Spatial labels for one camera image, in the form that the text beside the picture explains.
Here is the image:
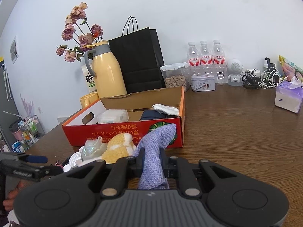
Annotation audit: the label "yellow thermos jug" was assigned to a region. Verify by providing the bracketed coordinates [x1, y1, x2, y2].
[84, 40, 127, 98]

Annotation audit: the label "small spray bottle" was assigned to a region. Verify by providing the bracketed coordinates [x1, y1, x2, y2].
[263, 57, 276, 81]

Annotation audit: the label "yellow mug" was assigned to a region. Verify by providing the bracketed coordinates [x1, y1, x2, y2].
[80, 92, 100, 109]

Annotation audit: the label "dark grey cabinet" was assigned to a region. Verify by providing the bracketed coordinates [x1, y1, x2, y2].
[0, 55, 24, 147]

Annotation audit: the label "metal trolley rack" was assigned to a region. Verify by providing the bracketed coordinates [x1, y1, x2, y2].
[0, 115, 46, 153]

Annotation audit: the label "black paper bag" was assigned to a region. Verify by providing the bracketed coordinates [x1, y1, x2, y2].
[108, 16, 166, 94]

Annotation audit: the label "purple tissue pack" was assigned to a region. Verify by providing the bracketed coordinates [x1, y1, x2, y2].
[275, 76, 303, 114]

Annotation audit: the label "white robot speaker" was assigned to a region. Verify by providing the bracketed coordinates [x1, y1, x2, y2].
[226, 59, 244, 87]

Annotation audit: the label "purple drawstring pouch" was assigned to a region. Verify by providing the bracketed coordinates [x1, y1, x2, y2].
[133, 123, 177, 190]

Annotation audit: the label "purple flower wall decal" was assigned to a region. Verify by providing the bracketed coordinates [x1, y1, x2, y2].
[20, 93, 35, 117]

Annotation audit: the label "person's left hand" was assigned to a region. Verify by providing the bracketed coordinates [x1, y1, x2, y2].
[2, 180, 27, 211]

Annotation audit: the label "red cardboard box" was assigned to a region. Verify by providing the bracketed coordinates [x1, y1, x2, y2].
[61, 86, 185, 148]

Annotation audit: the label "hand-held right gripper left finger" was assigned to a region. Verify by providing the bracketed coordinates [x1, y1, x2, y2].
[64, 147, 146, 199]

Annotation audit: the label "clear snack container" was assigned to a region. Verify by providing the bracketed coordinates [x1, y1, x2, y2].
[160, 62, 191, 92]

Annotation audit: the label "white cables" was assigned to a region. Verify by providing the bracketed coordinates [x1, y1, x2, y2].
[258, 67, 283, 89]

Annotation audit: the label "iridescent plastic wrap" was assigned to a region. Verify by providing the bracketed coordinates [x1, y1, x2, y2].
[79, 137, 108, 161]

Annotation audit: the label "clear water bottle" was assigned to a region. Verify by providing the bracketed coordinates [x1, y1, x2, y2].
[199, 41, 213, 76]
[187, 42, 201, 76]
[212, 40, 227, 86]

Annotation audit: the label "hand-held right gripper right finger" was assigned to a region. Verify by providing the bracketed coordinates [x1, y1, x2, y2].
[159, 147, 237, 197]

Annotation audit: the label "white cloth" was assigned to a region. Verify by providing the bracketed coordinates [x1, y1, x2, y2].
[152, 103, 180, 116]

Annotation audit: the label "white milk carton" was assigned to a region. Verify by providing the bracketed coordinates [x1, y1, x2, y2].
[81, 63, 98, 94]

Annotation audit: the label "dried rose bouquet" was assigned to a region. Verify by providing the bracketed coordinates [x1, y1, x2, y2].
[55, 2, 105, 63]

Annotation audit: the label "navy zip case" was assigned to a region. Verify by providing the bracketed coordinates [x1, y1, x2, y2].
[140, 109, 178, 121]

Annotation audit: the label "colourful snack packet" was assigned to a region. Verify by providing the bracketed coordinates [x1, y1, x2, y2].
[278, 55, 303, 82]

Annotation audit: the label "white tin box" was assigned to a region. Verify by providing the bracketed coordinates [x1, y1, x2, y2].
[191, 74, 216, 92]

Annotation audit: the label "white yellow plush sheep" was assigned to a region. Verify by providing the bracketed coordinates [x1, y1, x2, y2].
[102, 132, 136, 164]

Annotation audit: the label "clear plastic tub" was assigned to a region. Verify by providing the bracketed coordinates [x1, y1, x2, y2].
[97, 109, 129, 124]

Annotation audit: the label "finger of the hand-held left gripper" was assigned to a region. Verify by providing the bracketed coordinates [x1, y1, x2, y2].
[39, 164, 65, 178]
[0, 152, 48, 164]

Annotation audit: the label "wall poster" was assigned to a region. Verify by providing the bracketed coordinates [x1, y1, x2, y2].
[10, 36, 19, 64]

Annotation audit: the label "black charger cables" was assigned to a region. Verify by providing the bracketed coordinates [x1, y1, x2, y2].
[241, 68, 261, 90]

